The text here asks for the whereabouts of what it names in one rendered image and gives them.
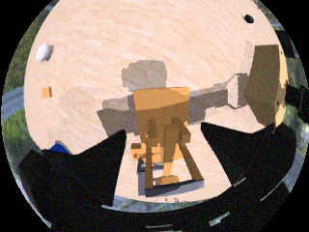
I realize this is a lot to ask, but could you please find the white ball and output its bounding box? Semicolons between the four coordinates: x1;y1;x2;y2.
36;43;51;62

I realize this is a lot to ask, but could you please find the blue mug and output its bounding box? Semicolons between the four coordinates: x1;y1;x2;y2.
49;142;72;154

